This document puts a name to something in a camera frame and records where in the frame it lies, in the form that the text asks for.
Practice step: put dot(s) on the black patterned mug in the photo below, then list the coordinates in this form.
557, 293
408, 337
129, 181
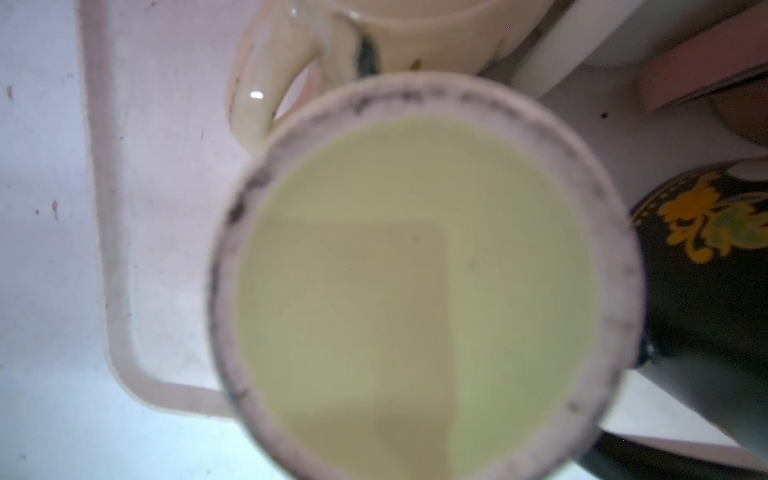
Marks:
683, 299

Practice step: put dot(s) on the white ceramic mug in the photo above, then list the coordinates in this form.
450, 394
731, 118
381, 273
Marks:
613, 33

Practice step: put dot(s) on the beige rectangular tray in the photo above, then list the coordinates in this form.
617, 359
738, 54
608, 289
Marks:
165, 165

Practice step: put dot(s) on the pink ceramic mug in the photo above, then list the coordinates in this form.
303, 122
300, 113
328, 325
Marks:
725, 64

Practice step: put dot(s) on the cream speckled round mug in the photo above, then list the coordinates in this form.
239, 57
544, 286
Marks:
350, 40

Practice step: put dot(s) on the light green ceramic mug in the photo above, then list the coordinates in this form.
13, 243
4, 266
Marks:
425, 276

